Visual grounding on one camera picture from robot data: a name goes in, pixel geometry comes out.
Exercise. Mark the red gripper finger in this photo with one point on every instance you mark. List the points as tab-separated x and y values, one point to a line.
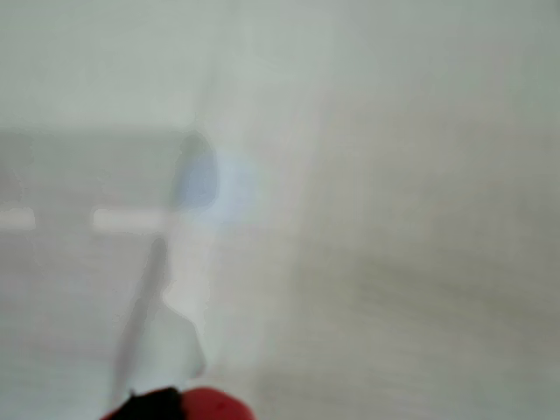
216	407
151	407

